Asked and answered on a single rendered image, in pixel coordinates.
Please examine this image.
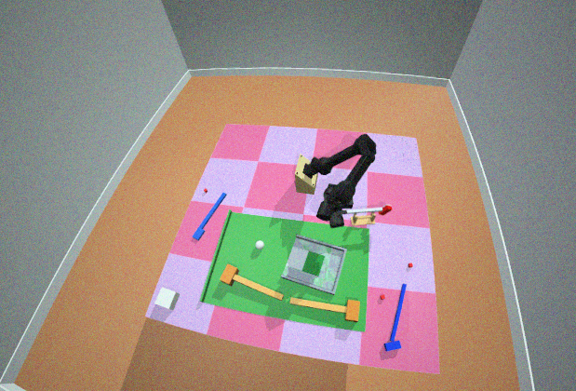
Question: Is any green rectangular mat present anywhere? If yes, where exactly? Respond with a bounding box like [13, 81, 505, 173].
[203, 212, 370, 332]

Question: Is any white block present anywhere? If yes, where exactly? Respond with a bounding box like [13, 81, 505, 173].
[154, 287, 180, 310]

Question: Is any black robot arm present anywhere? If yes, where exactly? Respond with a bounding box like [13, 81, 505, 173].
[303, 134, 377, 222]

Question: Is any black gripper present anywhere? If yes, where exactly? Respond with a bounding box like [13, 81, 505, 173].
[329, 209, 344, 229]

